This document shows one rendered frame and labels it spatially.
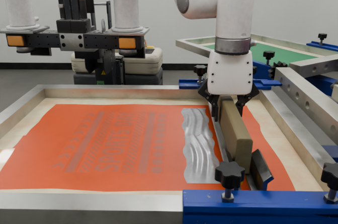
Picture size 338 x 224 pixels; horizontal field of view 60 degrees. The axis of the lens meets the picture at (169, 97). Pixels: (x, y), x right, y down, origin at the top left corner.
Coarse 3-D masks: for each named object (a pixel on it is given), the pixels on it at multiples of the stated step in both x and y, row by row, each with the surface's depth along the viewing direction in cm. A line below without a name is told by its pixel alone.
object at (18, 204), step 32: (32, 96) 90; (64, 96) 98; (96, 96) 97; (128, 96) 97; (160, 96) 97; (192, 96) 97; (256, 96) 96; (0, 128) 72; (288, 128) 72; (320, 160) 58; (0, 192) 49
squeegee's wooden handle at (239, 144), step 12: (228, 96) 71; (228, 108) 64; (228, 120) 60; (240, 120) 59; (228, 132) 60; (240, 132) 54; (228, 144) 59; (240, 144) 52; (252, 144) 52; (240, 156) 53
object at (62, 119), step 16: (48, 112) 87; (64, 112) 87; (80, 112) 87; (176, 112) 87; (208, 112) 87; (32, 128) 78; (48, 128) 78; (64, 128) 78; (176, 128) 78; (256, 128) 78
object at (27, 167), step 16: (16, 144) 70; (32, 144) 70; (48, 144) 70; (64, 144) 70; (176, 144) 70; (256, 144) 70; (16, 160) 64; (32, 160) 64; (48, 160) 64; (176, 160) 64; (272, 160) 64; (0, 176) 59; (16, 176) 59; (32, 176) 59; (48, 176) 59; (64, 176) 59; (80, 176) 59; (96, 176) 59; (112, 176) 59; (128, 176) 59; (144, 176) 59; (160, 176) 59; (176, 176) 59; (288, 176) 59
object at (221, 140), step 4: (208, 104) 84; (212, 120) 75; (216, 124) 71; (216, 128) 69; (220, 128) 69; (216, 132) 68; (220, 132) 68; (216, 136) 68; (220, 136) 66; (220, 140) 64; (224, 140) 64; (220, 144) 63; (224, 144) 63; (220, 148) 62
